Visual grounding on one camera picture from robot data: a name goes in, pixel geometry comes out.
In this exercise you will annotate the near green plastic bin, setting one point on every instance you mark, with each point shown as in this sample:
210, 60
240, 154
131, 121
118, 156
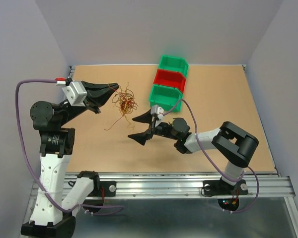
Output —
165, 97

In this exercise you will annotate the far green plastic bin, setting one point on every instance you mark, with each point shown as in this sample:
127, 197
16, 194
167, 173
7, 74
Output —
176, 64

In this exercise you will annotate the green plastic bin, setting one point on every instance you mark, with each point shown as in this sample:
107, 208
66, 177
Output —
176, 64
165, 97

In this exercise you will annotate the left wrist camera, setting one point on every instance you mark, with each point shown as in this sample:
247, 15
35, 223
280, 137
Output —
75, 93

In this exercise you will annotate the left aluminium frame post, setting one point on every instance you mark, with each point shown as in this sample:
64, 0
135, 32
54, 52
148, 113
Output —
69, 74

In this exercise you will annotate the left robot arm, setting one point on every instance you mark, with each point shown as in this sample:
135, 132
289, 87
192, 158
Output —
54, 214

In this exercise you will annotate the aluminium mounting rail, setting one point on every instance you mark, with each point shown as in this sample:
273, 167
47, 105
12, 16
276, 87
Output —
185, 185

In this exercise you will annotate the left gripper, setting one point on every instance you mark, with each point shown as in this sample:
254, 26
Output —
98, 94

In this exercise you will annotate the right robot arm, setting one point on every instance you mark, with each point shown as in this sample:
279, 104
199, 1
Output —
234, 143

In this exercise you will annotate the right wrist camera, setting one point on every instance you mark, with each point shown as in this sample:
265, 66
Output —
157, 112

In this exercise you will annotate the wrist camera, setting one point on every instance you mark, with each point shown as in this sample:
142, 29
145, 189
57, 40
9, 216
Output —
157, 112
75, 93

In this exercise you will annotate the red plastic bin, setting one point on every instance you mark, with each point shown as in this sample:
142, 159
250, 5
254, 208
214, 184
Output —
170, 79

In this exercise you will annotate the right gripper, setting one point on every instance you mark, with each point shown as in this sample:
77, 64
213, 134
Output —
146, 117

